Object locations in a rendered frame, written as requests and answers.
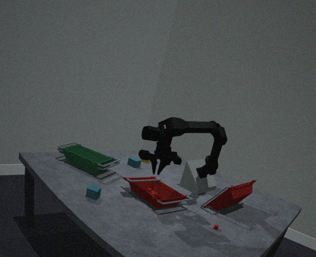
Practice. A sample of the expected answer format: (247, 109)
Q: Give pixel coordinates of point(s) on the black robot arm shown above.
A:
(177, 127)

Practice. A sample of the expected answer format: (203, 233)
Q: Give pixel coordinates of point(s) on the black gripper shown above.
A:
(145, 155)

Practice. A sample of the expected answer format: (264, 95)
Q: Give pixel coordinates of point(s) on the teal cube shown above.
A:
(134, 162)
(93, 192)

